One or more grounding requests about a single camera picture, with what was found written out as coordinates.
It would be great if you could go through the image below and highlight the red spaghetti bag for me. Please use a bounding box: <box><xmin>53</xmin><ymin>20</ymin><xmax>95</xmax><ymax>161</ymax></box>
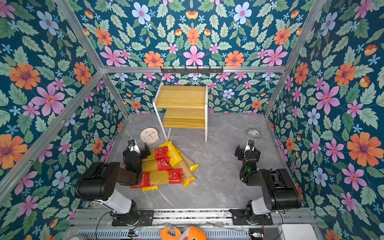
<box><xmin>142</xmin><ymin>158</ymin><xmax>172</xmax><ymax>172</ymax></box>
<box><xmin>131</xmin><ymin>169</ymin><xmax>183</xmax><ymax>189</ymax></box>
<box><xmin>143</xmin><ymin>146</ymin><xmax>169</xmax><ymax>162</ymax></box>

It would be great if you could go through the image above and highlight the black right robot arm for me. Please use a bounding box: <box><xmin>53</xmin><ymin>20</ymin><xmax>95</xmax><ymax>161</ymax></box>
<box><xmin>234</xmin><ymin>140</ymin><xmax>302</xmax><ymax>225</ymax></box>

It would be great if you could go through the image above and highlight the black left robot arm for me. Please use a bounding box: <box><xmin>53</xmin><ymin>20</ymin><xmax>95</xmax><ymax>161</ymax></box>
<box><xmin>75</xmin><ymin>139</ymin><xmax>151</xmax><ymax>226</ymax></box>

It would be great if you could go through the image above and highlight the yellow pasta bag bottom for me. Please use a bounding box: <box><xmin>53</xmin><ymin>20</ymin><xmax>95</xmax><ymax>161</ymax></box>
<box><xmin>142</xmin><ymin>186</ymin><xmax>159</xmax><ymax>193</ymax></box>

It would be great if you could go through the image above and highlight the yellow pasta bag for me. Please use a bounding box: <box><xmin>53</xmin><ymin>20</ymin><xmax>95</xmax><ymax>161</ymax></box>
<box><xmin>163</xmin><ymin>140</ymin><xmax>196</xmax><ymax>189</ymax></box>
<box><xmin>142</xmin><ymin>186</ymin><xmax>159</xmax><ymax>193</ymax></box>
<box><xmin>176</xmin><ymin>147</ymin><xmax>199</xmax><ymax>173</ymax></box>

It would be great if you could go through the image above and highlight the yellow pasta bag left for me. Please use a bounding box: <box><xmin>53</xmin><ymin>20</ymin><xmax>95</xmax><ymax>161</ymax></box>
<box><xmin>163</xmin><ymin>140</ymin><xmax>196</xmax><ymax>189</ymax></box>

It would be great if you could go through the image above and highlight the yellow pasta bag right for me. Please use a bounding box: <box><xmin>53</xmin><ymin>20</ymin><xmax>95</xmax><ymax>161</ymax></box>
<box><xmin>176</xmin><ymin>147</ymin><xmax>199</xmax><ymax>173</ymax></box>

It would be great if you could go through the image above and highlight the pink round clock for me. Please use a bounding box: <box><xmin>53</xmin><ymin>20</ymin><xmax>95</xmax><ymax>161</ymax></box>
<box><xmin>140</xmin><ymin>128</ymin><xmax>160</xmax><ymax>146</ymax></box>

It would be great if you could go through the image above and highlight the white box corner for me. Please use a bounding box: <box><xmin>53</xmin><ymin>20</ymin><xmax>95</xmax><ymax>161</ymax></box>
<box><xmin>279</xmin><ymin>224</ymin><xmax>318</xmax><ymax>240</ymax></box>

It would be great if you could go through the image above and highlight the orange plush toy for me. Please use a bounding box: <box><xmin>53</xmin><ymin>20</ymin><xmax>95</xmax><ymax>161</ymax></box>
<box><xmin>159</xmin><ymin>227</ymin><xmax>207</xmax><ymax>240</ymax></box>

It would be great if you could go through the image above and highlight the black hook rail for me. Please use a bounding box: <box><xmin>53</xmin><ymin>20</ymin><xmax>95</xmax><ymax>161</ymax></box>
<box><xmin>160</xmin><ymin>67</ymin><xmax>224</xmax><ymax>74</ymax></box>

